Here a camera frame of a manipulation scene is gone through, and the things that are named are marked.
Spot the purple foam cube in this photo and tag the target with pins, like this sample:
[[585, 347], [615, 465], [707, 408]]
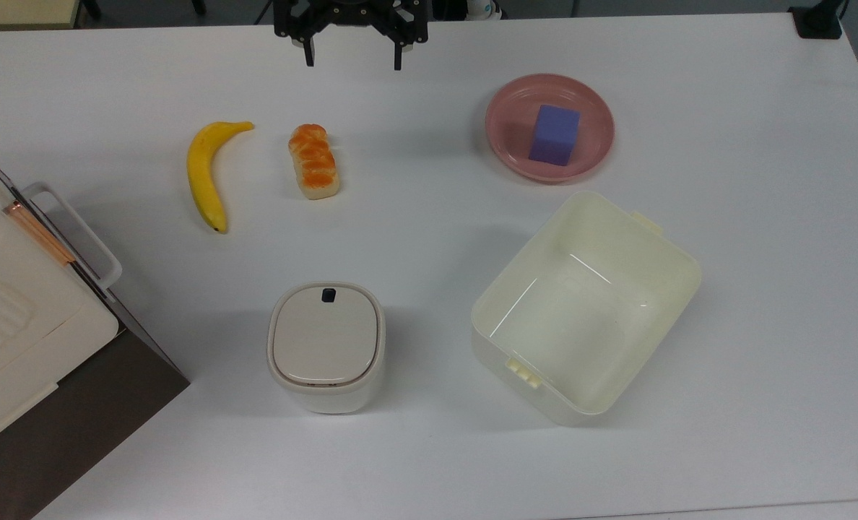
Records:
[[554, 136]]

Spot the toy bread loaf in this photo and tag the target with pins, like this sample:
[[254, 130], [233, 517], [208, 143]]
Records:
[[313, 162]]

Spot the black table clamp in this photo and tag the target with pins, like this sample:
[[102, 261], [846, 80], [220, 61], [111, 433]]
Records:
[[817, 22]]

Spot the pink plastic plate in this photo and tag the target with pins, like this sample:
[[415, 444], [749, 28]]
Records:
[[508, 119]]

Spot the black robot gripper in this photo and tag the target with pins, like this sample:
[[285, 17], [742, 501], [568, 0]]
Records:
[[349, 11]]

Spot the small beige lidded bin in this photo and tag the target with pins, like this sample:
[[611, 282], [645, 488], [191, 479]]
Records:
[[326, 339]]

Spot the white and brown toaster oven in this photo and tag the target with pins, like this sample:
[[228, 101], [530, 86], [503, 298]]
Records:
[[10, 310]]

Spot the cream plastic storage box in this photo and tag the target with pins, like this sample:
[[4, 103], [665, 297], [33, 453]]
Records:
[[588, 318]]

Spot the beige side table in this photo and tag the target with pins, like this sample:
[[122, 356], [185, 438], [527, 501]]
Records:
[[17, 11]]

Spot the yellow toy banana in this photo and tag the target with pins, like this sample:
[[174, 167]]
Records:
[[201, 173]]

